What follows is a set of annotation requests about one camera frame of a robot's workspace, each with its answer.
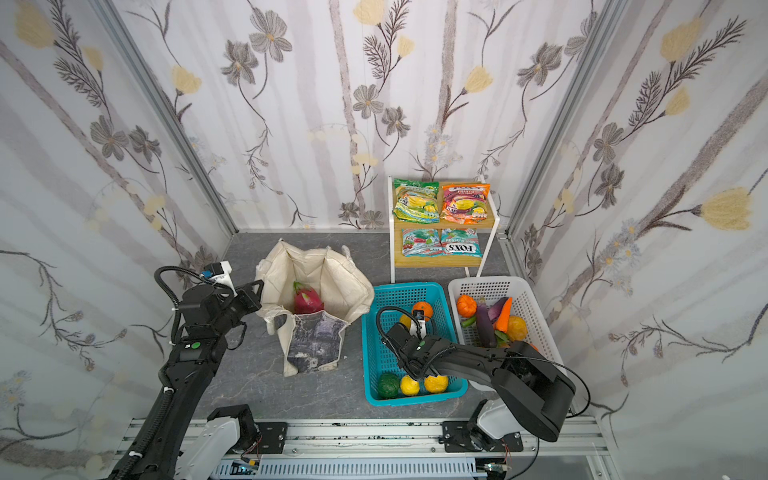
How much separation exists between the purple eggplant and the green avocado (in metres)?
0.27

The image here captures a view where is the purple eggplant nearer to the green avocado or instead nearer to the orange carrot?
the orange carrot

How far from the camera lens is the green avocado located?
781 mm

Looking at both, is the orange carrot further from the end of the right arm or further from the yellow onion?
the end of the right arm

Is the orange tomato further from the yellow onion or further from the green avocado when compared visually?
the green avocado
